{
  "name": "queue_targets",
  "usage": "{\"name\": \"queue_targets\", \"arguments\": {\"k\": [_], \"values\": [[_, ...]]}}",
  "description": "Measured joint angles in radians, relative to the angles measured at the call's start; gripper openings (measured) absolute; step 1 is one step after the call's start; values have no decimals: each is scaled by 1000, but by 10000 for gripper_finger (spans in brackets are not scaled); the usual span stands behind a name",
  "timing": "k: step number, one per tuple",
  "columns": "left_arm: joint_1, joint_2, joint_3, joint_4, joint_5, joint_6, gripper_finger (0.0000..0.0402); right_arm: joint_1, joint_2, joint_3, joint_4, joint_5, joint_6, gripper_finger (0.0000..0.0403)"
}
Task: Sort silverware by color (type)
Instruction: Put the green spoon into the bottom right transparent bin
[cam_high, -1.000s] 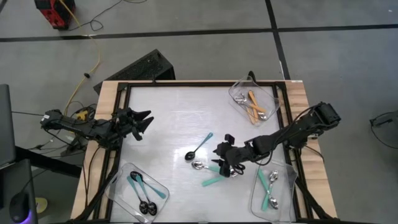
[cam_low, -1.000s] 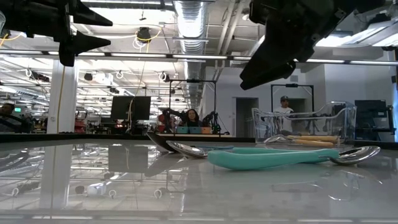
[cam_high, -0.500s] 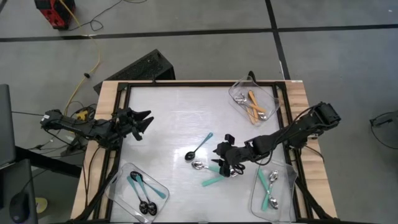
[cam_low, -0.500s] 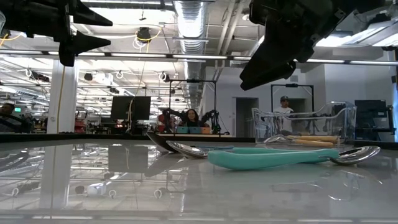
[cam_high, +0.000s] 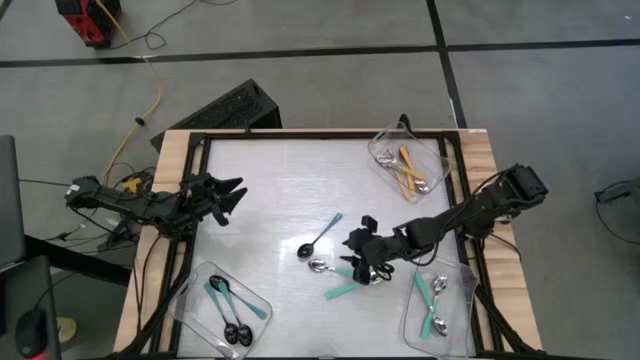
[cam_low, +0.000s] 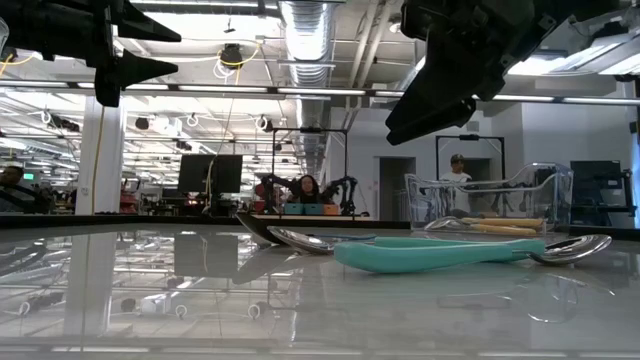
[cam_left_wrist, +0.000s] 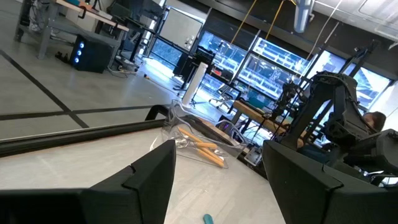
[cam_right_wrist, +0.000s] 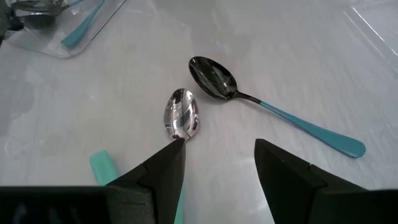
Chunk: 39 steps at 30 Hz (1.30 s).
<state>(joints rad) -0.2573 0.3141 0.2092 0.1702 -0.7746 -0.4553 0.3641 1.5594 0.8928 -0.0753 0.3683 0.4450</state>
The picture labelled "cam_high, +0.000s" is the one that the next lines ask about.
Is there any yellow floor cable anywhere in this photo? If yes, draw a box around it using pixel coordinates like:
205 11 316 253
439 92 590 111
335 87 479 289
93 0 164 197

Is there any thin black floor cable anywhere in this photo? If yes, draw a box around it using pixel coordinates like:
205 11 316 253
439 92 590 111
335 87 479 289
17 177 74 190
108 0 240 51

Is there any black floor beam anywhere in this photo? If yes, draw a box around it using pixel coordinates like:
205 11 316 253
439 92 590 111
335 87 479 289
23 233 134 288

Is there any black computer mouse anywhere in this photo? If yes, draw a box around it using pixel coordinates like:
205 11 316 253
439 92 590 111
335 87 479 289
14 307 50 360

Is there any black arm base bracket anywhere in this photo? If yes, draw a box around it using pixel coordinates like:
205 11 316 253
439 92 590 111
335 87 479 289
96 217 144 252

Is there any dark side table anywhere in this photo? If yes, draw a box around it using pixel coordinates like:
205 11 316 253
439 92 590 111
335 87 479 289
0 254 63 360

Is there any red and black case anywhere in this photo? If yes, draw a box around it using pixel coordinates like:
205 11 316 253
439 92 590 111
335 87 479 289
53 0 123 50

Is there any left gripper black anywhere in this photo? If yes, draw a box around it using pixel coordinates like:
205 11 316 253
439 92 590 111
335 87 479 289
180 172 249 227

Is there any orange-handled silver spoon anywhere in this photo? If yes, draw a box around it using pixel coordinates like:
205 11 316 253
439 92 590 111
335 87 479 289
398 144 419 191
407 149 431 195
382 154 431 182
377 151 410 200

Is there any yellow round floor object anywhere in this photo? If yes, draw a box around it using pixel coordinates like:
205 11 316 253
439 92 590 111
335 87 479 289
55 316 79 345

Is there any black looped floor cable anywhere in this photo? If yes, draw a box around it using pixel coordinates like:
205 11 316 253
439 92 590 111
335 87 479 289
591 174 640 259

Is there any black cable bundle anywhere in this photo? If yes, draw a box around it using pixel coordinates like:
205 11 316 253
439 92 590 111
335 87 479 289
102 160 162 202

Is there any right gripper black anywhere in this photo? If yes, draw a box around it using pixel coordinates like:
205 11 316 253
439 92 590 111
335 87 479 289
339 215 402 286

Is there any clear plastic container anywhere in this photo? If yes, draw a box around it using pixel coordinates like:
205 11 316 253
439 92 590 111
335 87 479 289
401 253 480 360
167 260 275 360
366 121 452 202

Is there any black metal table frame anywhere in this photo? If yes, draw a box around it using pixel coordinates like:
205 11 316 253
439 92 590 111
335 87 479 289
117 129 534 360

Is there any blue-handled black spoon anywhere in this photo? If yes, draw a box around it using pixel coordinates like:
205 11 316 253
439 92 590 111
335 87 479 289
202 280 241 346
296 212 345 259
217 280 255 348
209 272 269 321

